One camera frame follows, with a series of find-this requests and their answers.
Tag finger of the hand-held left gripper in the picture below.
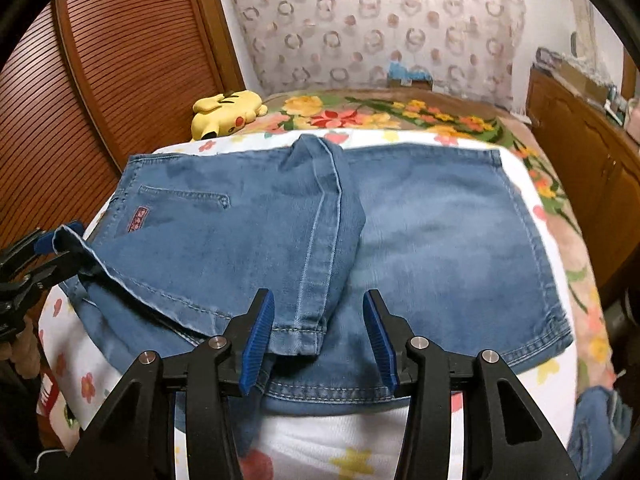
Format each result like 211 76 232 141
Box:
0 254 72 312
0 220 84 274

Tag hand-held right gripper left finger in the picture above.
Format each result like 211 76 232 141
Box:
70 288 276 480

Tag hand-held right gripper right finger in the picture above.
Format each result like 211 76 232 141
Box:
362 289 583 480

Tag blue denim pants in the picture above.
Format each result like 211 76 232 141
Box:
52 134 575 417

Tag person's left hand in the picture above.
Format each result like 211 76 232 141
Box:
12 332 42 378

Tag red and white cloth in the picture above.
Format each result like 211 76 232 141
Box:
37 367 81 436

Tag white strawberry-print sheet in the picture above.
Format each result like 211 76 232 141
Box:
37 127 581 480

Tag wooden slatted wardrobe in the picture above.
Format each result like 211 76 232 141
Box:
0 0 246 251

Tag yellow plush toy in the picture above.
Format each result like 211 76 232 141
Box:
191 89 268 142

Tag floral blanket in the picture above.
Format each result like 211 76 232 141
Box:
260 91 618 391

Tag pile of denim clothes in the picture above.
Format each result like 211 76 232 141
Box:
567 385 633 480

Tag box with blue cloth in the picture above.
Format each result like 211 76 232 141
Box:
387 60 433 92

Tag wooden sideboard cabinet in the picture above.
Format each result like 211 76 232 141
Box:
527 67 640 306

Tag sheer circle-print curtain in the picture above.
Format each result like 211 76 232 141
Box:
212 0 526 111

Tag cardboard box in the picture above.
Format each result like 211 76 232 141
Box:
552 55 608 101

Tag beige tied window curtain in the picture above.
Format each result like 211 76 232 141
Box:
567 0 608 83

